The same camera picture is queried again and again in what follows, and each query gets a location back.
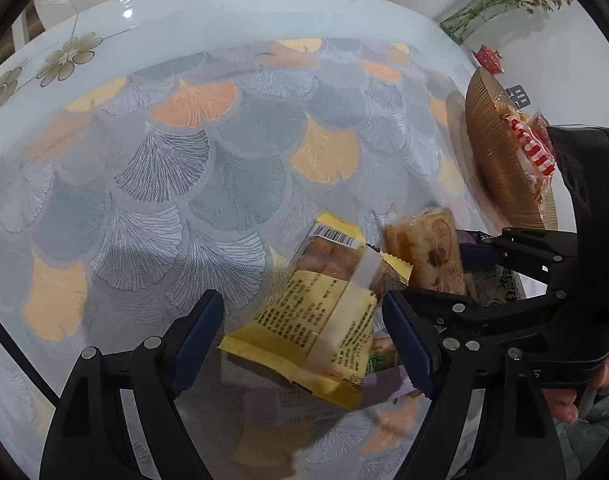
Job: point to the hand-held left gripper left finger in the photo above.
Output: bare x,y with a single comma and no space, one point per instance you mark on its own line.
197,345

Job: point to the red paper ornament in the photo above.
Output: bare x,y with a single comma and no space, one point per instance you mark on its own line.
489,60

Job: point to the green snack packet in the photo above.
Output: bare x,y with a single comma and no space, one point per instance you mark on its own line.
379,362

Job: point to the leaf print tablecloth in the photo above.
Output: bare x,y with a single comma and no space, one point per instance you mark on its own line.
184,170

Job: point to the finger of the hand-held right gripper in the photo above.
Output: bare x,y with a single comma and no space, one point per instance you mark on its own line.
477,257
484,320

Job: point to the orange cracker packet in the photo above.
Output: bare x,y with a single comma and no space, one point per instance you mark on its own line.
424,245

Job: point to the brown patterned snack packet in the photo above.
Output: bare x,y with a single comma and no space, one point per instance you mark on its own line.
494,287

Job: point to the wooden ribbed basket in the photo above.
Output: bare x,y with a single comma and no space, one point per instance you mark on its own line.
489,160

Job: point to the purple and white packet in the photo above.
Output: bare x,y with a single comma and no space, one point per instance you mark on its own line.
294,400

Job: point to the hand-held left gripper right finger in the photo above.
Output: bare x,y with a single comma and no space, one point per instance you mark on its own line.
409,345

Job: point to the person's right hand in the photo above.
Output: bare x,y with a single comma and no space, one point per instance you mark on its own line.
561,402

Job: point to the red striped snack packet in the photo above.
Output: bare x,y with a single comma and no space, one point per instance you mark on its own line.
526,140

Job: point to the yellow snack packet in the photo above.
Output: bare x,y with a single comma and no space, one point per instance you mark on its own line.
309,320

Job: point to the person's grey clothing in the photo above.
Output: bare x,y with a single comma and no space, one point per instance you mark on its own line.
599,440

